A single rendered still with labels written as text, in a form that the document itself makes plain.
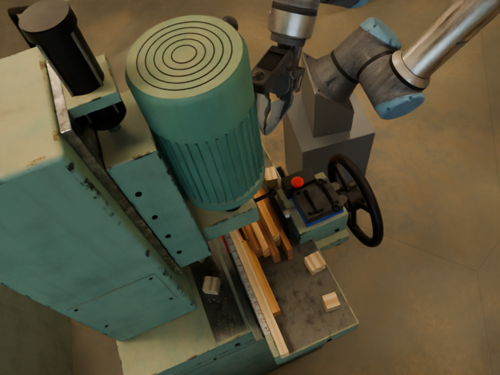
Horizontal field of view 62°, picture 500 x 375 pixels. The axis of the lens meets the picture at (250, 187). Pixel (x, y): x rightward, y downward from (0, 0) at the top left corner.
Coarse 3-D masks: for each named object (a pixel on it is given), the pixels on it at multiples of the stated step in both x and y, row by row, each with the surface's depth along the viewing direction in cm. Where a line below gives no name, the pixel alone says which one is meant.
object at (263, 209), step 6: (258, 192) 106; (258, 204) 104; (264, 204) 104; (264, 210) 103; (264, 216) 102; (270, 216) 102; (270, 222) 101; (270, 228) 100; (276, 228) 100; (276, 234) 99; (276, 240) 102; (276, 246) 105
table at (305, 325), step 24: (264, 192) 114; (312, 240) 105; (336, 240) 108; (264, 264) 104; (288, 264) 103; (288, 288) 100; (312, 288) 99; (336, 288) 99; (288, 312) 97; (312, 312) 96; (336, 312) 96; (288, 336) 94; (312, 336) 94; (336, 336) 97
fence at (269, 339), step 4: (228, 248) 101; (268, 336) 90; (268, 340) 89; (272, 340) 89; (268, 344) 89; (272, 344) 89; (272, 348) 88; (276, 348) 88; (272, 352) 88; (276, 352) 88; (276, 356) 87; (280, 356) 89; (276, 360) 91
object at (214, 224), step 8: (200, 208) 94; (240, 208) 93; (248, 208) 93; (256, 208) 94; (200, 216) 93; (208, 216) 93; (216, 216) 93; (224, 216) 93; (232, 216) 93; (240, 216) 94; (248, 216) 95; (256, 216) 96; (200, 224) 92; (208, 224) 92; (216, 224) 92; (224, 224) 94; (232, 224) 95; (240, 224) 97; (248, 224) 98; (208, 232) 94; (216, 232) 95; (224, 232) 97; (208, 240) 97
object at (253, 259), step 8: (248, 256) 101; (256, 256) 101; (256, 264) 100; (256, 272) 99; (264, 280) 98; (264, 288) 97; (272, 296) 95; (272, 304) 94; (272, 312) 94; (280, 312) 96
